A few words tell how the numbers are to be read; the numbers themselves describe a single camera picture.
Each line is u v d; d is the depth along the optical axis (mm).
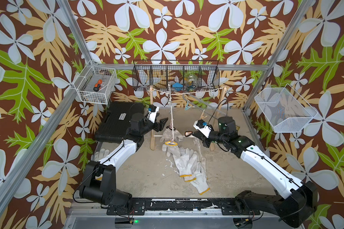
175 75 973
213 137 638
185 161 889
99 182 433
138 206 736
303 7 686
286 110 806
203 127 619
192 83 968
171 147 832
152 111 694
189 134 739
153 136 992
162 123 745
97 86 801
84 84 816
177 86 943
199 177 821
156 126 735
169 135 906
